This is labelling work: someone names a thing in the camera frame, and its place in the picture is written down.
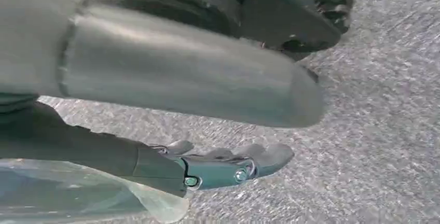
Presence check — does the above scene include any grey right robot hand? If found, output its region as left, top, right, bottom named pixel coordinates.
left=0, top=0, right=355, bottom=199

